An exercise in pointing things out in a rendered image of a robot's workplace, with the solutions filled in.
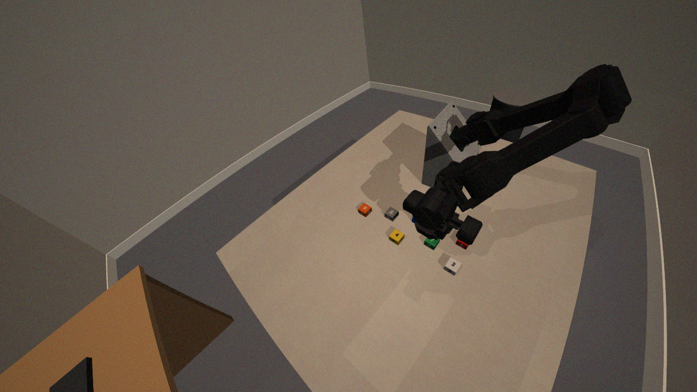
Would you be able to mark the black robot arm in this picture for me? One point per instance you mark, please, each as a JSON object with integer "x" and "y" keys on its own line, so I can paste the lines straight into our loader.
{"x": 594, "y": 100}

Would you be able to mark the yellow block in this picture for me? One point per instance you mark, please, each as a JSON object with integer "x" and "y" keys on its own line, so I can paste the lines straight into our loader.
{"x": 396, "y": 236}

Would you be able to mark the green block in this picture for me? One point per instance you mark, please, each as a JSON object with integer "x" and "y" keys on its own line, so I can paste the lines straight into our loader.
{"x": 431, "y": 243}

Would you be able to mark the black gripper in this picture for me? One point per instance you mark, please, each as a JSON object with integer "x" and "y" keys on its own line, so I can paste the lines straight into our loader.
{"x": 468, "y": 230}

